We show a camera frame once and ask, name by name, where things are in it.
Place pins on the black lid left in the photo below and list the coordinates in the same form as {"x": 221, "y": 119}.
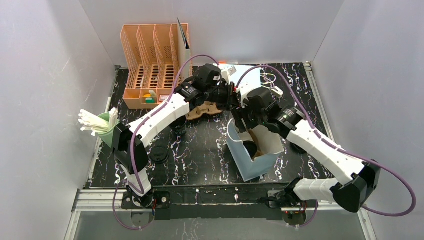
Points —
{"x": 159, "y": 154}

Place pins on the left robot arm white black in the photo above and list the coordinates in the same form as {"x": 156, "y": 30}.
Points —
{"x": 129, "y": 141}

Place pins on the light blue paper bag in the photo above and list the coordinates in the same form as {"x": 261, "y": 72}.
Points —
{"x": 270, "y": 144}

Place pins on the orange plastic file organizer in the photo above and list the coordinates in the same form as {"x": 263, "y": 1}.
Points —
{"x": 151, "y": 52}

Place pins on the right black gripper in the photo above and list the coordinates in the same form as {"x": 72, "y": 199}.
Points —
{"x": 241, "y": 117}

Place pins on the small red white box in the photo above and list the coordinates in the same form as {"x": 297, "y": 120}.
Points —
{"x": 163, "y": 98}

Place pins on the black cup upright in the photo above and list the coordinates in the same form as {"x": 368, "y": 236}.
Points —
{"x": 179, "y": 128}

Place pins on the brown cardboard cup carrier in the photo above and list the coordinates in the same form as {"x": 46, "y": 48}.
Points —
{"x": 255, "y": 140}

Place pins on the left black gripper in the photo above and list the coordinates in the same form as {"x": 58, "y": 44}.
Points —
{"x": 224, "y": 96}

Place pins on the aluminium frame rail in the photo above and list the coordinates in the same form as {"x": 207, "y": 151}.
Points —
{"x": 97, "y": 215}

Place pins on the green yellow small items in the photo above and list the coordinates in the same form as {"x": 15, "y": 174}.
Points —
{"x": 150, "y": 97}

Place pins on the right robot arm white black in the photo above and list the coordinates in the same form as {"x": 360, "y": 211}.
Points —
{"x": 353, "y": 180}

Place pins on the black base rail bar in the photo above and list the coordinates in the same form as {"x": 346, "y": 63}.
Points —
{"x": 227, "y": 201}

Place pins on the grey folder in organizer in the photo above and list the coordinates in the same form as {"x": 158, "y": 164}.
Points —
{"x": 184, "y": 50}

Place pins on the black cup with shiny contents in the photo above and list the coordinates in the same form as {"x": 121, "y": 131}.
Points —
{"x": 250, "y": 149}

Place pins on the green straw holder cup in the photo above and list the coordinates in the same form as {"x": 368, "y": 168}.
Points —
{"x": 111, "y": 119}

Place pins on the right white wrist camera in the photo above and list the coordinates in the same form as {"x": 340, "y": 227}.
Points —
{"x": 251, "y": 81}

